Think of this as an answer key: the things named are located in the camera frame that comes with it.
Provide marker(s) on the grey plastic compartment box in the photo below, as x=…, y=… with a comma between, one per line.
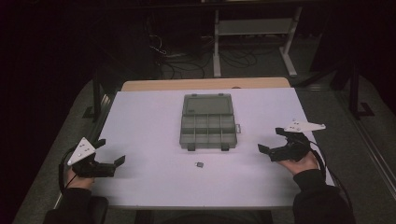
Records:
x=208, y=124

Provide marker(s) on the person's right hand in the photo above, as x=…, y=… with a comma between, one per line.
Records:
x=303, y=165

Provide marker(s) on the aluminium floor rail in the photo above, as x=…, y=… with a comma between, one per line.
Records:
x=370, y=149

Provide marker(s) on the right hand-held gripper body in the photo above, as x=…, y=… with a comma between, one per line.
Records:
x=292, y=151

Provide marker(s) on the small grey metal part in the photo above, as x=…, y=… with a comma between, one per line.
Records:
x=199, y=164

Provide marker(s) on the white metal desk frame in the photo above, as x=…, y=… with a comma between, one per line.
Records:
x=253, y=26

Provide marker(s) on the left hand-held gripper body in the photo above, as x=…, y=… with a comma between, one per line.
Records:
x=81, y=152

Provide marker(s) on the person's left hand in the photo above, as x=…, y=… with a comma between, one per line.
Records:
x=79, y=182

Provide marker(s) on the black metal stand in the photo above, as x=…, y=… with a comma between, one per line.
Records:
x=355, y=90
x=97, y=93

